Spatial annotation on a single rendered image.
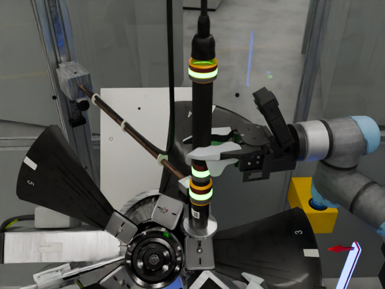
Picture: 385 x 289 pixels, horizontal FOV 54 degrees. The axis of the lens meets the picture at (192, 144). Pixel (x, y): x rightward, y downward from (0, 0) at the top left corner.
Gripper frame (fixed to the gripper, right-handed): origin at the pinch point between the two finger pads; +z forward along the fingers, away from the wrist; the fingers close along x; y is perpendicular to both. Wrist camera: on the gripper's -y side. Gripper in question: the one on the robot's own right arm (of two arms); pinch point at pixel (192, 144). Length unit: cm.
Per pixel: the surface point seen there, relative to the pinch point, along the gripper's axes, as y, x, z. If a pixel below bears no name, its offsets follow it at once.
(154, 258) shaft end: 24.5, -3.3, 8.2
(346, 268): 36, -6, -36
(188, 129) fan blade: 9.1, 18.8, -3.0
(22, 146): 50, 81, 52
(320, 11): -4, 61, -55
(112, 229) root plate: 26.3, 7.7, 16.3
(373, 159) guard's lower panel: 58, 56, -91
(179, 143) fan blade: 11.9, 17.7, -0.8
